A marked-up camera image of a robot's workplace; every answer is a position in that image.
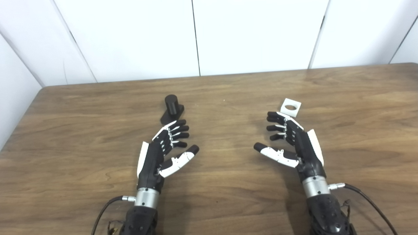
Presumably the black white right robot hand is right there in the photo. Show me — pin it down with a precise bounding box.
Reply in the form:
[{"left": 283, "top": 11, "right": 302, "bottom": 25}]
[{"left": 253, "top": 111, "right": 327, "bottom": 182}]

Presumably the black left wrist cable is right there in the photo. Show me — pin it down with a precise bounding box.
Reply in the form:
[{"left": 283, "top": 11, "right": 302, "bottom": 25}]
[{"left": 91, "top": 195, "right": 136, "bottom": 235}]

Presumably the black peg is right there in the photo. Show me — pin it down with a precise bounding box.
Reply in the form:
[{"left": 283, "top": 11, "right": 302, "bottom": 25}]
[{"left": 160, "top": 94, "right": 185, "bottom": 125}]

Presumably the thin left arm wire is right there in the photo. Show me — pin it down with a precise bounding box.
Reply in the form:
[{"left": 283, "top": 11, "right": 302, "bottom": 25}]
[{"left": 108, "top": 220, "right": 125, "bottom": 235}]

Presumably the white square piece with hole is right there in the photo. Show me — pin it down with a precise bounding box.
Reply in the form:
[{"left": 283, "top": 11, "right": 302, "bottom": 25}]
[{"left": 280, "top": 98, "right": 302, "bottom": 117}]

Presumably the thin arm wire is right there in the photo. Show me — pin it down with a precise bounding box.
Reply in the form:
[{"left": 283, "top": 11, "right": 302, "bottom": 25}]
[
  {"left": 108, "top": 220, "right": 125, "bottom": 235},
  {"left": 340, "top": 199, "right": 352, "bottom": 224}
]

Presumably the thin right arm wire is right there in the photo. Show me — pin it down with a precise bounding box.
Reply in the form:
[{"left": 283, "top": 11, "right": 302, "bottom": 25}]
[{"left": 340, "top": 199, "right": 352, "bottom": 224}]

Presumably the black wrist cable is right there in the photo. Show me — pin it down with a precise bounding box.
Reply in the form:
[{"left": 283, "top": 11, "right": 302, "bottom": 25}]
[
  {"left": 91, "top": 195, "right": 136, "bottom": 235},
  {"left": 328, "top": 183, "right": 399, "bottom": 235}
]

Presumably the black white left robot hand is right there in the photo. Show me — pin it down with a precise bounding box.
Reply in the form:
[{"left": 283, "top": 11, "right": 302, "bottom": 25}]
[{"left": 136, "top": 119, "right": 200, "bottom": 193}]

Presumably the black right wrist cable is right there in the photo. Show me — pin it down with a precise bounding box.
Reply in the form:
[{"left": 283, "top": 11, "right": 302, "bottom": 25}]
[{"left": 328, "top": 183, "right": 399, "bottom": 235}]

